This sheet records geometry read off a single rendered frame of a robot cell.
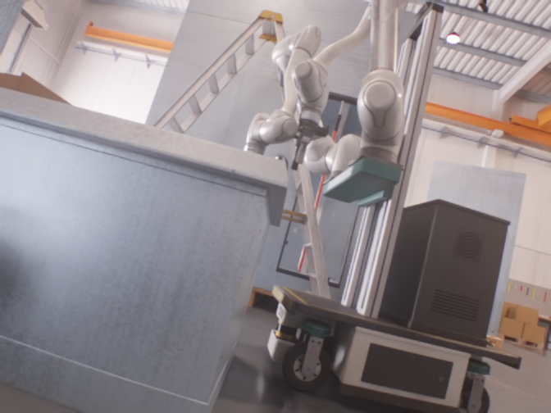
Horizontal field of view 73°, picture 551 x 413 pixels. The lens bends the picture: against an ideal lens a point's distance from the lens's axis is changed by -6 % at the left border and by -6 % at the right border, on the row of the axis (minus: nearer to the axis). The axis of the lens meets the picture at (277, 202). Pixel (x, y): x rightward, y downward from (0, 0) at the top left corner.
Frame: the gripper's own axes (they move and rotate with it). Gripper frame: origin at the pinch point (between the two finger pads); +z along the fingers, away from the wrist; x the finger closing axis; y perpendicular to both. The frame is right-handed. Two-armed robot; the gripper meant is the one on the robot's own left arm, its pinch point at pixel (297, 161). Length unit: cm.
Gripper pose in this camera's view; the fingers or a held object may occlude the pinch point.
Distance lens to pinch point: 162.7
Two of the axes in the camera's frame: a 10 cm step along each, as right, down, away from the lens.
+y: -9.6, -2.8, -0.7
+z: -2.7, 9.5, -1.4
